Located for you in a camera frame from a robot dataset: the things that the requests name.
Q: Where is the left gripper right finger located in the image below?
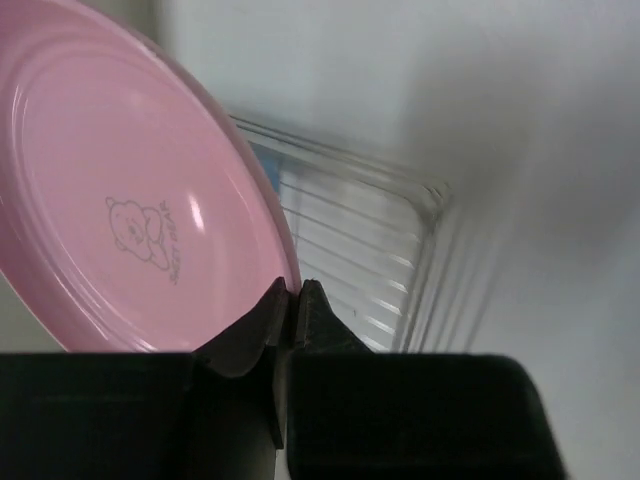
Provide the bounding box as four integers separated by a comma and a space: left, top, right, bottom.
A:
287, 281, 565, 479

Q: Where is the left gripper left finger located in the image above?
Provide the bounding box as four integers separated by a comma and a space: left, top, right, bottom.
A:
192, 278, 290, 479

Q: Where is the pink plate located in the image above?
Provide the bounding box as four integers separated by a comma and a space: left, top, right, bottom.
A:
1, 1, 301, 352

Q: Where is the blue plate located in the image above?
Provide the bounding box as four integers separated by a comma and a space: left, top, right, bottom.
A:
250, 142, 280, 194

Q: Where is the wire dish rack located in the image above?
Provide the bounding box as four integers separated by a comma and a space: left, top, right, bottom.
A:
236, 119, 475, 352

